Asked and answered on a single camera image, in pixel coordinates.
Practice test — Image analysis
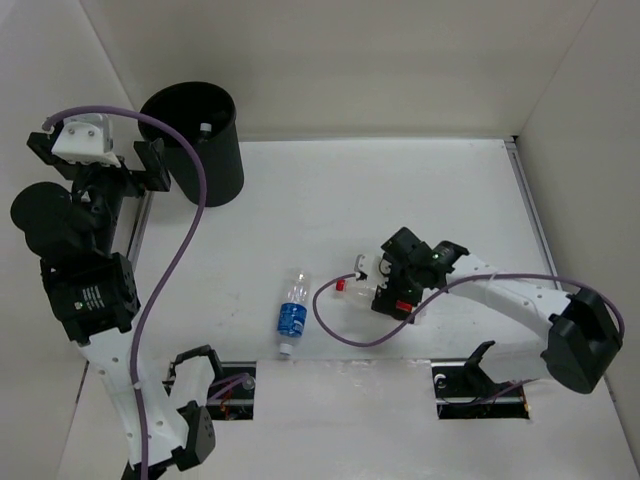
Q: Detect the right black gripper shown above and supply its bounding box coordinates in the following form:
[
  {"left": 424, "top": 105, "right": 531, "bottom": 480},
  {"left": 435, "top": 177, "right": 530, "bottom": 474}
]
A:
[{"left": 372, "top": 254, "right": 424, "bottom": 325}]

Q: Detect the black plastic waste bin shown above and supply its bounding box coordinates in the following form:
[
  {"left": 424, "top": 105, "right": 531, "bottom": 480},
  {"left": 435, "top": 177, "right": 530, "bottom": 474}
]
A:
[{"left": 138, "top": 81, "right": 244, "bottom": 207}]

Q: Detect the right aluminium frame rail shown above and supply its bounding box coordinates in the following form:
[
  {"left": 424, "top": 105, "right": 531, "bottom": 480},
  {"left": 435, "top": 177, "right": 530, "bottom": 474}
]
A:
[{"left": 504, "top": 138, "right": 557, "bottom": 275}]

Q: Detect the purple cable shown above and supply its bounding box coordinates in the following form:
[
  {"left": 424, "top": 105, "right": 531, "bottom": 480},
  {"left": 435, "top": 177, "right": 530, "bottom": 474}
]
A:
[
  {"left": 312, "top": 272, "right": 626, "bottom": 406},
  {"left": 42, "top": 105, "right": 251, "bottom": 480}
]

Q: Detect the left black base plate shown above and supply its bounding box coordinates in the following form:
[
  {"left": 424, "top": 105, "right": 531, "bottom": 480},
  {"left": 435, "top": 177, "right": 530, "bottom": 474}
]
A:
[{"left": 207, "top": 362, "right": 257, "bottom": 421}]

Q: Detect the red-capped red-label bottle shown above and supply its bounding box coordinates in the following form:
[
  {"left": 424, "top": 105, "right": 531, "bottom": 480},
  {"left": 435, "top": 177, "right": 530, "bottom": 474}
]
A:
[{"left": 334, "top": 278, "right": 423, "bottom": 321}]

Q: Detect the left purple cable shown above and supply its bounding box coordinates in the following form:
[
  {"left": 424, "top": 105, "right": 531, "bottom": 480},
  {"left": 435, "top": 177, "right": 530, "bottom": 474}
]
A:
[{"left": 42, "top": 105, "right": 251, "bottom": 480}]

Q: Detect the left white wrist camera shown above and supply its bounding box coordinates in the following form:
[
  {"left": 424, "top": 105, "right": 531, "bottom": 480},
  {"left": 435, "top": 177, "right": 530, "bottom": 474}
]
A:
[{"left": 51, "top": 113, "right": 121, "bottom": 168}]

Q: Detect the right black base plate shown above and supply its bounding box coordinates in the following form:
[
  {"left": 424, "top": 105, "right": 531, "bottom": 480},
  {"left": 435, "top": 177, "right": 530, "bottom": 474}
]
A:
[{"left": 431, "top": 361, "right": 529, "bottom": 420}]

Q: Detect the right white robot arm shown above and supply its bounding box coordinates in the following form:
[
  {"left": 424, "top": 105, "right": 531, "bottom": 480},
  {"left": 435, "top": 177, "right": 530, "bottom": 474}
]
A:
[{"left": 373, "top": 227, "right": 625, "bottom": 396}]

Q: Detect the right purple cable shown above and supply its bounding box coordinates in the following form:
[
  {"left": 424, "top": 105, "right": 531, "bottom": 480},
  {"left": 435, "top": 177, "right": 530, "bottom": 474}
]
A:
[{"left": 312, "top": 272, "right": 626, "bottom": 406}]

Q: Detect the blue-label clear bottle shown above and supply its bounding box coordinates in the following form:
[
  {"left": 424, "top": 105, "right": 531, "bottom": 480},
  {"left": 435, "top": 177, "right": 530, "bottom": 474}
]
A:
[{"left": 276, "top": 270, "right": 311, "bottom": 357}]

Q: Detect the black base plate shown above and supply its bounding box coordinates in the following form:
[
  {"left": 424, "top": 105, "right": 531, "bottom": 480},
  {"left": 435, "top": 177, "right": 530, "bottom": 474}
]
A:
[
  {"left": 431, "top": 361, "right": 529, "bottom": 420},
  {"left": 207, "top": 362, "right": 257, "bottom": 421}
]

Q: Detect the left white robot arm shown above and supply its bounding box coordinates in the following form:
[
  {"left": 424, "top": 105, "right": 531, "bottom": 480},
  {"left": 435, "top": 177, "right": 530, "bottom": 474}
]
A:
[{"left": 11, "top": 127, "right": 225, "bottom": 479}]

